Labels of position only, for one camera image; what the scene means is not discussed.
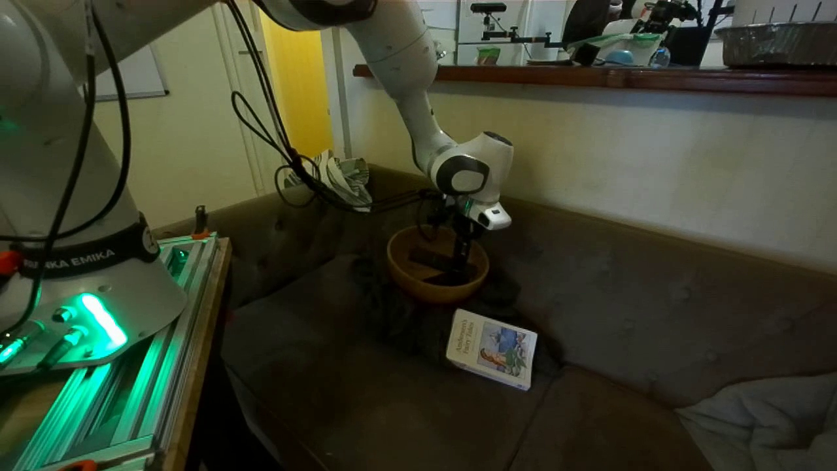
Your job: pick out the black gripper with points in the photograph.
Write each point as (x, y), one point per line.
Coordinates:
(462, 212)

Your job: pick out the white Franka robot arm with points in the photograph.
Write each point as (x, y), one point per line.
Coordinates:
(54, 132)

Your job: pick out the wooden bowl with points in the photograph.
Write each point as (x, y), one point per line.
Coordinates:
(419, 283)

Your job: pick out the white green crumpled cloth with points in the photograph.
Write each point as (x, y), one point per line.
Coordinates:
(345, 178)

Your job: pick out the grey brown sofa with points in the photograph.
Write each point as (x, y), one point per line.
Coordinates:
(628, 305)

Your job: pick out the small dark bottle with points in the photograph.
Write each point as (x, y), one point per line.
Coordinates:
(203, 221)

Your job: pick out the teal container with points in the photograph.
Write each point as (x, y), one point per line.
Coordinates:
(635, 51)

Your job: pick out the grey folded blanket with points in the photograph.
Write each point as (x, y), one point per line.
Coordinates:
(768, 419)

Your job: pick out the metal dish tray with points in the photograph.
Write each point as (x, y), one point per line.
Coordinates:
(776, 45)

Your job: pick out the red stop button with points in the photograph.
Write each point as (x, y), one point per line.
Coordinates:
(10, 263)

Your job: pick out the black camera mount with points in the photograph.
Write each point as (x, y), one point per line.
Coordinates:
(491, 11)

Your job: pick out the aluminium frame robot table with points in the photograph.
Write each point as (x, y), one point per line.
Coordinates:
(115, 408)

